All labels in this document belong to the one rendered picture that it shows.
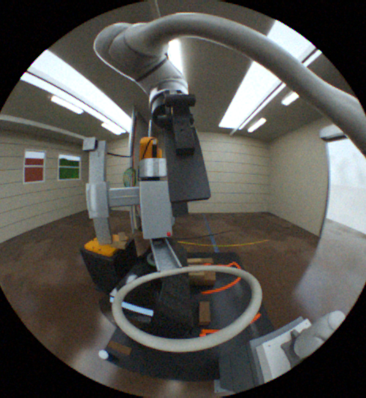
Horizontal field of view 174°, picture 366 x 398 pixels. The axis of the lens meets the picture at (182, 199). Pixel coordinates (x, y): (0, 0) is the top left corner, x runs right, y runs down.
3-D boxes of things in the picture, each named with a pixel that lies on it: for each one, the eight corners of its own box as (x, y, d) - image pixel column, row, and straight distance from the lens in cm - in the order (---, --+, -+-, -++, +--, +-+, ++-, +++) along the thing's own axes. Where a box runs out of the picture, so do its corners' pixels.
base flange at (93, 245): (84, 248, 181) (82, 245, 179) (104, 234, 209) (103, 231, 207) (111, 257, 148) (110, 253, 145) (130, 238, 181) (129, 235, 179)
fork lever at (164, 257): (144, 230, 124) (143, 226, 122) (163, 228, 126) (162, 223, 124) (152, 278, 65) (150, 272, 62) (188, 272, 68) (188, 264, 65)
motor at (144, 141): (137, 170, 172) (138, 142, 180) (159, 170, 174) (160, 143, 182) (137, 167, 144) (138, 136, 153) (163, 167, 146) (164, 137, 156)
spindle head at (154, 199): (142, 226, 125) (139, 181, 117) (163, 224, 127) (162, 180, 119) (144, 242, 92) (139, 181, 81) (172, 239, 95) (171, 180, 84)
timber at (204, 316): (208, 324, 166) (209, 321, 155) (198, 324, 164) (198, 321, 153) (208, 306, 179) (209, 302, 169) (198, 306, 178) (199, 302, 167)
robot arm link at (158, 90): (186, 109, 35) (190, 122, 31) (152, 110, 35) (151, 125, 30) (190, 80, 31) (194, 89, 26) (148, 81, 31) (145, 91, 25)
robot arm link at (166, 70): (164, 117, 37) (129, 88, 32) (163, 94, 50) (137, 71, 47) (198, 99, 34) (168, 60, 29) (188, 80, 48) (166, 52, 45)
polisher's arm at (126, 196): (84, 212, 150) (81, 189, 147) (91, 206, 182) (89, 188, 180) (145, 207, 142) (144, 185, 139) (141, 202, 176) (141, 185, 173)
